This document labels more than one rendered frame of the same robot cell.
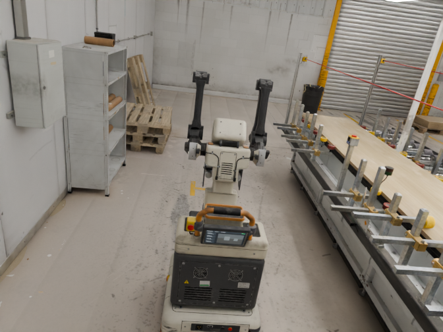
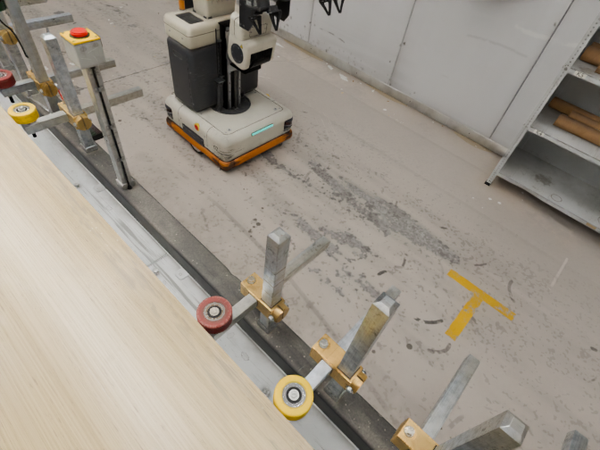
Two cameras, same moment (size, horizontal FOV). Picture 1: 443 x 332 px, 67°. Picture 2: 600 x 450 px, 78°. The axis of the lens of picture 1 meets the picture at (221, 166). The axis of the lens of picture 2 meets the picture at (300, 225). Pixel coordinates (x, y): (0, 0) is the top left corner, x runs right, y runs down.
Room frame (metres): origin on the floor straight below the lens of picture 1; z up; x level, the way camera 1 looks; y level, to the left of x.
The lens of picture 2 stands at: (3.74, -1.31, 1.68)
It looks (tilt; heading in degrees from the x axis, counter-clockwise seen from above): 48 degrees down; 131
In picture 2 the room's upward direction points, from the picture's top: 11 degrees clockwise
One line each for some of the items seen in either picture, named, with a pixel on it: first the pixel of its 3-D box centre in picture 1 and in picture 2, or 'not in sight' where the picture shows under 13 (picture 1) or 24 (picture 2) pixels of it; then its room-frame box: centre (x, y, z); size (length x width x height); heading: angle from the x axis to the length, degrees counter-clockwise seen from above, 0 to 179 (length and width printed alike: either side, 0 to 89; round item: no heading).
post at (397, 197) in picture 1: (386, 225); (15, 54); (1.90, -1.12, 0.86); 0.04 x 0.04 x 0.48; 6
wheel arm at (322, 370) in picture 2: (305, 141); (346, 344); (3.60, -0.90, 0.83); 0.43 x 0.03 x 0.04; 96
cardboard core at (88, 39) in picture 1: (99, 41); not in sight; (3.78, 1.49, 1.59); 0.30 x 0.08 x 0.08; 96
